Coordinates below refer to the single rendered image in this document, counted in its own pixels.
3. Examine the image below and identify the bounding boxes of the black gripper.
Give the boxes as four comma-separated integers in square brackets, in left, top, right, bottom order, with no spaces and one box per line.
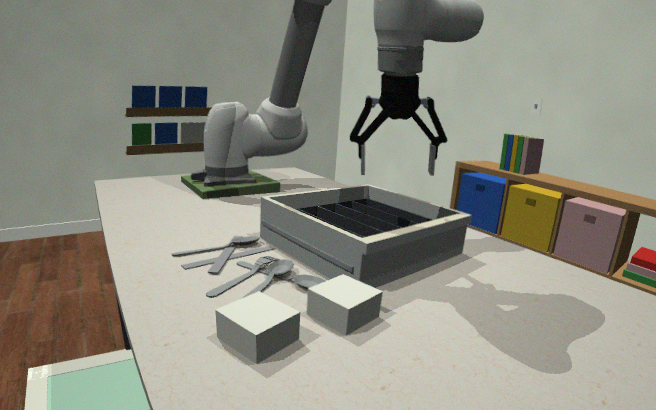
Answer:
[350,73,447,176]

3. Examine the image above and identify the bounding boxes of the silver fork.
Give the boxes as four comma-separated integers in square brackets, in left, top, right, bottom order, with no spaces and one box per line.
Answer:
[206,256,280,298]

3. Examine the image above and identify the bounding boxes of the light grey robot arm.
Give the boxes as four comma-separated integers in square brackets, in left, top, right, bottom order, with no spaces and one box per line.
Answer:
[191,0,484,187]

